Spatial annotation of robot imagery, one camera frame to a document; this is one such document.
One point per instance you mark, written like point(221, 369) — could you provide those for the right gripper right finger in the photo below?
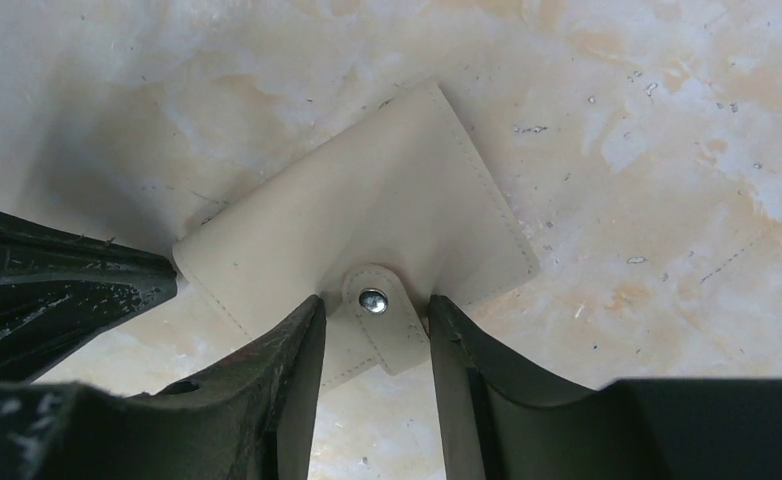
point(502, 416)

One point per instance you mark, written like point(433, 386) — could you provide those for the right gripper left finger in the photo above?
point(251, 415)

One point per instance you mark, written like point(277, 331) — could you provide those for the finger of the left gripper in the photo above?
point(58, 291)

